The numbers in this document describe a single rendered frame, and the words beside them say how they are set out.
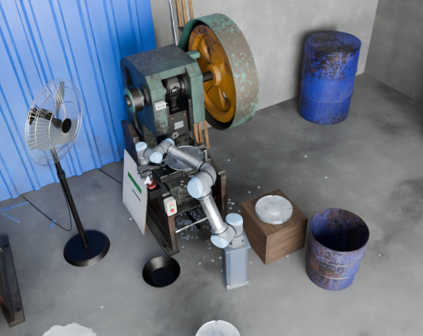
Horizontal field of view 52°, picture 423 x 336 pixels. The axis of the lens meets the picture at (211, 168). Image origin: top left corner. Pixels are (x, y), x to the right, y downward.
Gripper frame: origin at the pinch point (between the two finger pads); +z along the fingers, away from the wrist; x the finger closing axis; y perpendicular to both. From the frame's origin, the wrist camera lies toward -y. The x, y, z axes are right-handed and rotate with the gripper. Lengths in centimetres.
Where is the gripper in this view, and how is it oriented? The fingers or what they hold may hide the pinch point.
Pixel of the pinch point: (150, 182)
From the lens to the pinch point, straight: 314.8
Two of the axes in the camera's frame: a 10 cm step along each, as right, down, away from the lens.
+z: 0.4, 7.7, 6.4
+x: 4.9, 5.4, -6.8
